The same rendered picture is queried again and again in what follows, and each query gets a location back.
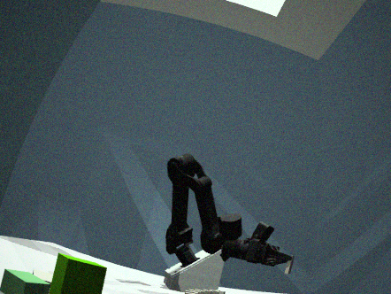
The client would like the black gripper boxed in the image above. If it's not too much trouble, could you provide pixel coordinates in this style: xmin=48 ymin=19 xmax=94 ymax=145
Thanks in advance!
xmin=236 ymin=238 xmax=292 ymax=267

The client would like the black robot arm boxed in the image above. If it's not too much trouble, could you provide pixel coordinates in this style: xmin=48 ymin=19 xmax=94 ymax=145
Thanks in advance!
xmin=165 ymin=153 xmax=274 ymax=267

